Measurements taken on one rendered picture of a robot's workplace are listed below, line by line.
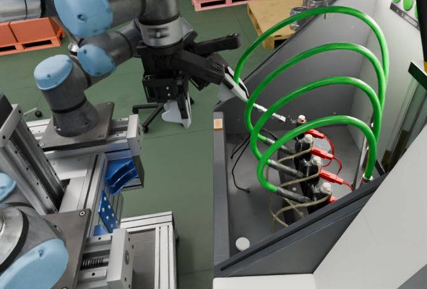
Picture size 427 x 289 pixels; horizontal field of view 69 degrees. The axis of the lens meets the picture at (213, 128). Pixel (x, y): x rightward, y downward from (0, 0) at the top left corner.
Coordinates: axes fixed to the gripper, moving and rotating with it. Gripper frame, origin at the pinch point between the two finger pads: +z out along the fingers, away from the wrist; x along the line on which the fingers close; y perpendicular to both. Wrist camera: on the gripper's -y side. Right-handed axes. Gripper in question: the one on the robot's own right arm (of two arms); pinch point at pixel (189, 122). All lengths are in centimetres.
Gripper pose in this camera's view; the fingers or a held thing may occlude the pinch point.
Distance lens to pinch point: 70.8
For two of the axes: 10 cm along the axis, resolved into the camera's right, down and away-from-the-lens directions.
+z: 0.9, 7.7, 6.3
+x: 0.0, 6.4, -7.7
